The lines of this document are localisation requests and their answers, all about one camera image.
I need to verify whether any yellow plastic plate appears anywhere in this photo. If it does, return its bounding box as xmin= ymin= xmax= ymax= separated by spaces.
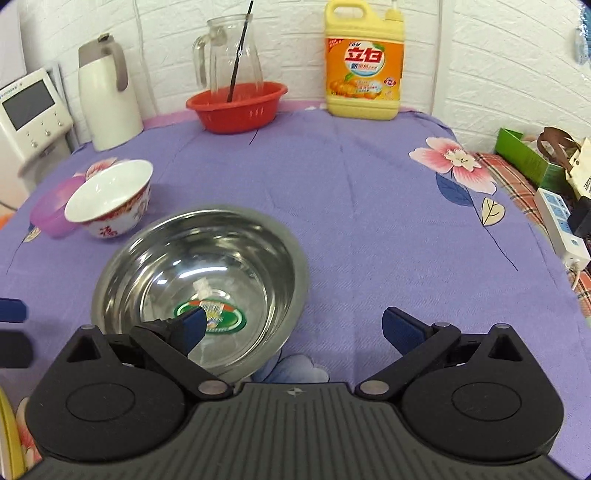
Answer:
xmin=0 ymin=388 xmax=27 ymax=480

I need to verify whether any black power adapter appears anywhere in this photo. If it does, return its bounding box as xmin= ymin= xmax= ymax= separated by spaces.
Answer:
xmin=568 ymin=202 xmax=591 ymax=237

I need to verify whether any green box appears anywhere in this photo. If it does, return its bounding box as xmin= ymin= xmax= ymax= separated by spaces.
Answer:
xmin=495 ymin=128 xmax=573 ymax=187

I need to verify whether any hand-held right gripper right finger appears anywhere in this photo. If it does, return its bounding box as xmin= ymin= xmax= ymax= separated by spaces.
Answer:
xmin=355 ymin=306 xmax=533 ymax=399

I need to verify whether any purple plastic bowl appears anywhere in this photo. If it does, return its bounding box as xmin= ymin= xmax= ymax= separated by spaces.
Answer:
xmin=30 ymin=178 xmax=86 ymax=239

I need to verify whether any purple floral tablecloth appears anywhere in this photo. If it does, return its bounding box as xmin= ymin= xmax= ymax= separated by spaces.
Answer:
xmin=0 ymin=108 xmax=591 ymax=480

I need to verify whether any white water dispenser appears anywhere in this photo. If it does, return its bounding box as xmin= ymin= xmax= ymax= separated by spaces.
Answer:
xmin=0 ymin=68 xmax=79 ymax=213

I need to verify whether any stainless steel bowl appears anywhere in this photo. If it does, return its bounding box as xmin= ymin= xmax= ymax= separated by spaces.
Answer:
xmin=91 ymin=208 xmax=309 ymax=384

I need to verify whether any glass pitcher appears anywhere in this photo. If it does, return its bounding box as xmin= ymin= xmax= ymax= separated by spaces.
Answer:
xmin=192 ymin=14 xmax=264 ymax=100

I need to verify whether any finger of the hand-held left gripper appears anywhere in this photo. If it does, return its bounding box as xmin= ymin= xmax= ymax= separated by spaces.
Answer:
xmin=0 ymin=298 xmax=28 ymax=324
xmin=0 ymin=331 xmax=34 ymax=369

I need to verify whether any yellow detergent bottle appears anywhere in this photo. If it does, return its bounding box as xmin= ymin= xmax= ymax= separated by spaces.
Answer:
xmin=324 ymin=0 xmax=406 ymax=121

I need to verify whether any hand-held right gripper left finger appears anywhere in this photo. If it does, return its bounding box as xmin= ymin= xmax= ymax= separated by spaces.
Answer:
xmin=60 ymin=307 xmax=234 ymax=399

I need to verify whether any white red-patterned bowl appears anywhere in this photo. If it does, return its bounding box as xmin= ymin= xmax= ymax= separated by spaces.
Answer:
xmin=64 ymin=160 xmax=154 ymax=240

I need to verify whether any red plastic basket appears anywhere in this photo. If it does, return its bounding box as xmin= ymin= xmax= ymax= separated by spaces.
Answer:
xmin=186 ymin=82 xmax=288 ymax=136

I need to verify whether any black stirring stick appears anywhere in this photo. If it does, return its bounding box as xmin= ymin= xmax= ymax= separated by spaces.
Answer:
xmin=227 ymin=0 xmax=254 ymax=103

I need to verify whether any white thermos jug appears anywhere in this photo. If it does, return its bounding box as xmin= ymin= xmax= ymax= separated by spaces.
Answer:
xmin=78 ymin=33 xmax=145 ymax=152

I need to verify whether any beige tote bag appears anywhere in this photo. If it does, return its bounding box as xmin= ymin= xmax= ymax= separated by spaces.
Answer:
xmin=538 ymin=127 xmax=591 ymax=200

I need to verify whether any white power strip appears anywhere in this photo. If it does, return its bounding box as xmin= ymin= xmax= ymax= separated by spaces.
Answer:
xmin=534 ymin=188 xmax=591 ymax=271

